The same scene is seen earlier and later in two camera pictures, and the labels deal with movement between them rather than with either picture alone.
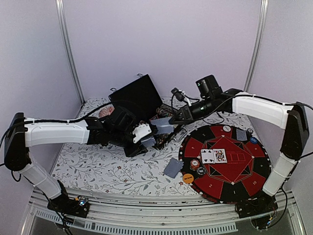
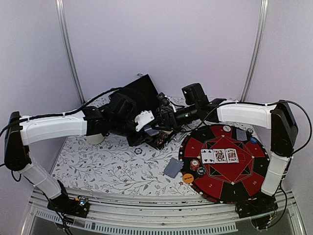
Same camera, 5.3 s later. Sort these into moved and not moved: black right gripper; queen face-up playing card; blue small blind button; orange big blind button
Moved: black right gripper
Not moved: queen face-up playing card; orange big blind button; blue small blind button
